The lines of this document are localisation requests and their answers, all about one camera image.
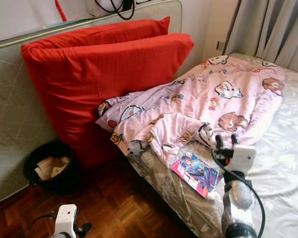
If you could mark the colourful comic book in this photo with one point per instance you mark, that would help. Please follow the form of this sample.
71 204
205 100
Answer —
193 173

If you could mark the pink cartoon print blanket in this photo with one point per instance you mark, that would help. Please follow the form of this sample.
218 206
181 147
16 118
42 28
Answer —
208 94

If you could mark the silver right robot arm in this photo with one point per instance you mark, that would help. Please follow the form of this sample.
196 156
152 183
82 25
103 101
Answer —
238 198

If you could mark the black waste bin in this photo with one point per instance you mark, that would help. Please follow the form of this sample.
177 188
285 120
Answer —
65 187

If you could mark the bed with grey floral sheet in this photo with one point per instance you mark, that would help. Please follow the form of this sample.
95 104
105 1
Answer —
283 148

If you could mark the crumpled paper waste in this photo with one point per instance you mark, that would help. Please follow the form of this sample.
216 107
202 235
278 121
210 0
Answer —
52 167

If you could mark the white quilted mattress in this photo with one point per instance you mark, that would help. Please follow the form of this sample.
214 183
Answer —
10 99

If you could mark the grey curtain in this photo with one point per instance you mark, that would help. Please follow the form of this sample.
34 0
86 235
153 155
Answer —
268 29

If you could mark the red foam cushion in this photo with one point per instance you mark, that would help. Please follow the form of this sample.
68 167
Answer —
89 84
129 30

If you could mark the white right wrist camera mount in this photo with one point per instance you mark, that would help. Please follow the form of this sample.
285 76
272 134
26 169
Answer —
244 157

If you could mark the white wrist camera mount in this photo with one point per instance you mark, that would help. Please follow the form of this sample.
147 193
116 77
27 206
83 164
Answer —
244 157
65 218

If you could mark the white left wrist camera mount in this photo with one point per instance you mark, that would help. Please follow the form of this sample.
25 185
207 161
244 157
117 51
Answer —
65 218

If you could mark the wall socket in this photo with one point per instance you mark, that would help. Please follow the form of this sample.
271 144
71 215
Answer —
220 45

